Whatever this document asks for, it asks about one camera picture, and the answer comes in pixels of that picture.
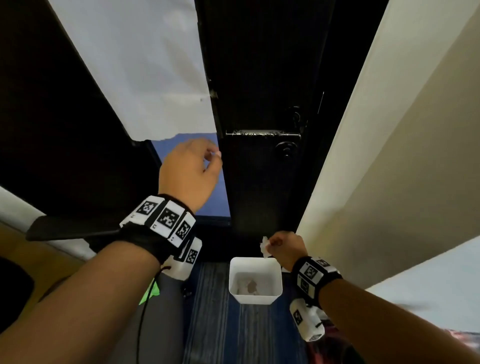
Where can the person's right hand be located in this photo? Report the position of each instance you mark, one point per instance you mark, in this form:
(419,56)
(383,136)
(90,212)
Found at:
(290,247)

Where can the person's left hand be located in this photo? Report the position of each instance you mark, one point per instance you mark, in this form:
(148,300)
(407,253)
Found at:
(187,172)

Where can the white wet wipe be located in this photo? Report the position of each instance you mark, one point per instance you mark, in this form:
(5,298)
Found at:
(265,247)

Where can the white plastic waste bin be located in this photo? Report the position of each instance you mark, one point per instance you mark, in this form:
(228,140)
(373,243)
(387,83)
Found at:
(273,292)

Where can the green wet wipe packet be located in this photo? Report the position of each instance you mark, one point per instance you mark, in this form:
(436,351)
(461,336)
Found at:
(150,294)

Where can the person's left forearm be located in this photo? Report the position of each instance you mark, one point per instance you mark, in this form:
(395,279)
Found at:
(82,307)

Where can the person's right forearm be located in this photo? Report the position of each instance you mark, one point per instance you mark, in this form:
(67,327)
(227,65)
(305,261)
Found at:
(375,322)

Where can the black door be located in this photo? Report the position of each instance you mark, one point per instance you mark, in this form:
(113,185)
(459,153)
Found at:
(262,56)

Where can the black left wristband with markers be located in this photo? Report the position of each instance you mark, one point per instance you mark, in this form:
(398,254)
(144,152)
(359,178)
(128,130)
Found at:
(161,225)

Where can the black thumb-turn lock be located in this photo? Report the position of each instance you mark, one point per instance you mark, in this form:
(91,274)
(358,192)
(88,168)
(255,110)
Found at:
(287,148)

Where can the white paper sheet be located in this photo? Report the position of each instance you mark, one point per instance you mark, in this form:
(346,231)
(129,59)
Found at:
(150,75)

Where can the black chair armrest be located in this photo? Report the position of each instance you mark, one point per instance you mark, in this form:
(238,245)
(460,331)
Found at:
(71,227)

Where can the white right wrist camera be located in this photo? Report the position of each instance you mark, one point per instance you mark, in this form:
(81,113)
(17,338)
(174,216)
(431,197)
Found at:
(307,322)

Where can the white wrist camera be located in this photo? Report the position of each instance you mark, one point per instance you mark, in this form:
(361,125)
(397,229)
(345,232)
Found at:
(307,322)
(187,262)

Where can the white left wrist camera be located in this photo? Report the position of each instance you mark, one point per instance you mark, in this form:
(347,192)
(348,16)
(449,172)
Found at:
(187,262)

